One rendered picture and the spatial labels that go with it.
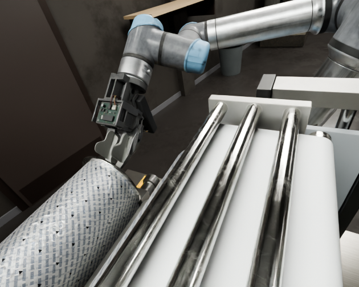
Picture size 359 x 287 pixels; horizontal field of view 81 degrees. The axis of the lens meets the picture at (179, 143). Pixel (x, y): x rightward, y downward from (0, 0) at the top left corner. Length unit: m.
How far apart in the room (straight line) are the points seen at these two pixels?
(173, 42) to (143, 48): 0.07
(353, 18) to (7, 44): 2.14
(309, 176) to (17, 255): 0.36
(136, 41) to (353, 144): 0.43
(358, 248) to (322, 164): 0.64
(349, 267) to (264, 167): 0.62
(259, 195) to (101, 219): 0.30
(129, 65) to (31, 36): 1.84
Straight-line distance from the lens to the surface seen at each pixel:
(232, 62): 4.07
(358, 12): 0.56
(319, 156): 0.21
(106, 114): 0.46
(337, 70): 0.56
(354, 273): 0.79
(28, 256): 0.38
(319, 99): 0.31
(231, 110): 0.24
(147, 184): 0.52
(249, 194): 0.17
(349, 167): 0.37
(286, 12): 0.63
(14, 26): 2.26
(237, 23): 0.62
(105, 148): 0.50
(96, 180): 0.41
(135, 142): 0.48
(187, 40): 0.52
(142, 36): 0.53
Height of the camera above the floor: 1.57
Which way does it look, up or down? 38 degrees down
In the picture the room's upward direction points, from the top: 11 degrees counter-clockwise
